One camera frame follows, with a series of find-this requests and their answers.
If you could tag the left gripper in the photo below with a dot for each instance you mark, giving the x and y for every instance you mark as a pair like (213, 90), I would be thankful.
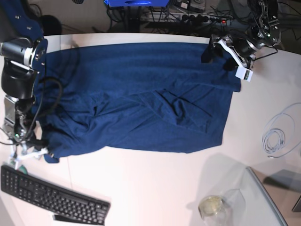
(244, 46)

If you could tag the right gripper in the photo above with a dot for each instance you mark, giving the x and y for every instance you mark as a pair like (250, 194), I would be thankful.
(34, 145)

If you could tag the dark blue t-shirt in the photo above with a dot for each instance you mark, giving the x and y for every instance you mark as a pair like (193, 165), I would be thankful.
(144, 96)

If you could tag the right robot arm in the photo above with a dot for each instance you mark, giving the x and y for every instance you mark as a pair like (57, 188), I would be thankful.
(23, 47)

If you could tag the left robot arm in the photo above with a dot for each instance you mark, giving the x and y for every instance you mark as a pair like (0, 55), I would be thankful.
(263, 30)

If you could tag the green tape roll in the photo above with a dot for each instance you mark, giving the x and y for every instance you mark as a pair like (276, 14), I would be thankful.
(23, 169)

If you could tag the white power strip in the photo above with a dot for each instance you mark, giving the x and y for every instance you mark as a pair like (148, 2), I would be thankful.
(177, 17)

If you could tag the black computer keyboard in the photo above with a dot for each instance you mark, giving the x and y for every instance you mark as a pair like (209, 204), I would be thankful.
(66, 204)

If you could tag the blue box with hole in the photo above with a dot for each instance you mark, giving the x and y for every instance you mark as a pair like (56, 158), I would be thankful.
(147, 3)

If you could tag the clear glass jar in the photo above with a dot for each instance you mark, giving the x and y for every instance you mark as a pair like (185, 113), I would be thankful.
(213, 211)

